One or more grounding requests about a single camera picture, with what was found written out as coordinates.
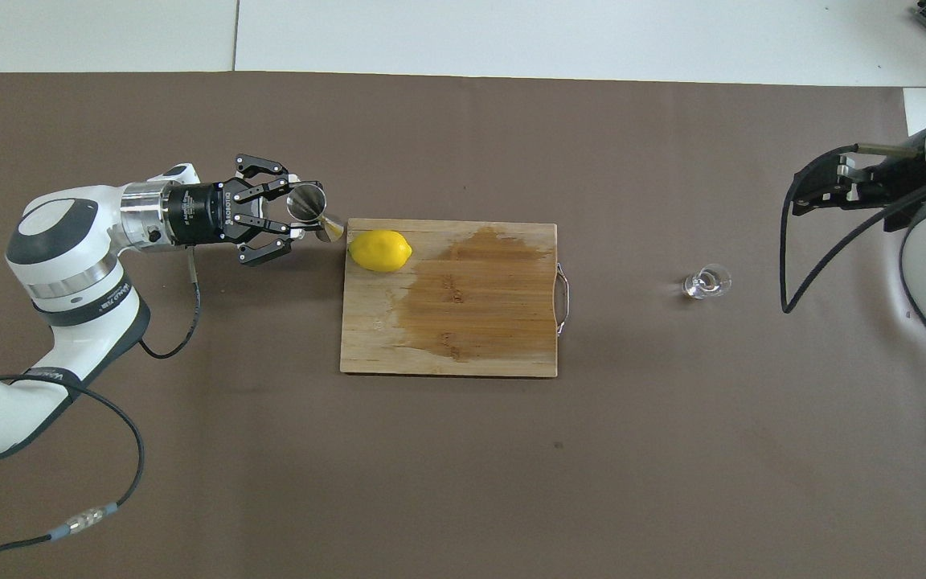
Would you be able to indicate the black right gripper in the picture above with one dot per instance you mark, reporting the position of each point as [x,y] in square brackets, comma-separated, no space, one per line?
[901,189]

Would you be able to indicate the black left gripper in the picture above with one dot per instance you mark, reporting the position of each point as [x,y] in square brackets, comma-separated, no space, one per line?
[206,213]

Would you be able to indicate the steel double jigger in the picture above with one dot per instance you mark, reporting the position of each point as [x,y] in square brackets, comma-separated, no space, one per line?
[306,203]

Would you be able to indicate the small clear glass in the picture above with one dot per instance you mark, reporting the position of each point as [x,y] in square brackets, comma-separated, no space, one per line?
[704,283]

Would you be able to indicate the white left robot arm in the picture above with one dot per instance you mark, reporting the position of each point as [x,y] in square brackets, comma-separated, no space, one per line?
[69,265]

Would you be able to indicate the yellow lemon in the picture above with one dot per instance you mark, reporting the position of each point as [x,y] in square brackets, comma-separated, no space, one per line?
[380,251]

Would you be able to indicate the wooden cutting board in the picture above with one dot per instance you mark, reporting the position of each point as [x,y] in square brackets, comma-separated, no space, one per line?
[366,338]

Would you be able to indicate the brown paper table mat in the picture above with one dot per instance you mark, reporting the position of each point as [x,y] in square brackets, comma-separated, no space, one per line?
[431,482]

